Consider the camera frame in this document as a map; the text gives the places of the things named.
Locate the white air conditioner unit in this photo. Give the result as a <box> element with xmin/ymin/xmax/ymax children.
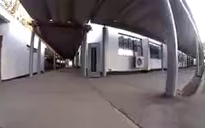
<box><xmin>134</xmin><ymin>55</ymin><xmax>146</xmax><ymax>69</ymax></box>

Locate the grey concrete path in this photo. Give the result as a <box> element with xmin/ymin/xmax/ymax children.
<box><xmin>0</xmin><ymin>66</ymin><xmax>205</xmax><ymax>128</ymax></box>

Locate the dark walkway canopy with posts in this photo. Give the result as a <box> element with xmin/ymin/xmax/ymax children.
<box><xmin>18</xmin><ymin>0</ymin><xmax>205</xmax><ymax>98</ymax></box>

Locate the white building with brown door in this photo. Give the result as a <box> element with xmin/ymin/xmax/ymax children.
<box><xmin>0</xmin><ymin>0</ymin><xmax>48</xmax><ymax>82</ymax></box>

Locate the dark concrete kerb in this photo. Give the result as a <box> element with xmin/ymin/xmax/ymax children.
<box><xmin>179</xmin><ymin>68</ymin><xmax>205</xmax><ymax>98</ymax></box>

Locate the white building with dark windows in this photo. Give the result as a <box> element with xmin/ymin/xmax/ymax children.
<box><xmin>73</xmin><ymin>22</ymin><xmax>198</xmax><ymax>78</ymax></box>

